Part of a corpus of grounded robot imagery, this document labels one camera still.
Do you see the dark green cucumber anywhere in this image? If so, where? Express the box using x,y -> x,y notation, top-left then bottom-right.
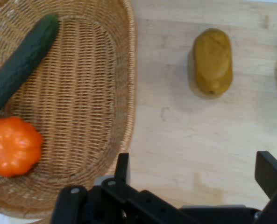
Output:
0,14 -> 60,122

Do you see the orange toy pumpkin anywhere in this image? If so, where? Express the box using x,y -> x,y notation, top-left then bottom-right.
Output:
0,116 -> 43,177

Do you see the brown potato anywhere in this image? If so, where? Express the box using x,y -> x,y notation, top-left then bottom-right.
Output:
193,28 -> 234,96

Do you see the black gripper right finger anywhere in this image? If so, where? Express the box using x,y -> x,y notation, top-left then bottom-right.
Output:
255,150 -> 277,224

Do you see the woven wicker basket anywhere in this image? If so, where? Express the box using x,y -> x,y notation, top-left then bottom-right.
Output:
0,0 -> 136,217

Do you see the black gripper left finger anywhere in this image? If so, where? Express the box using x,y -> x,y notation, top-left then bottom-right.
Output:
50,153 -> 195,224

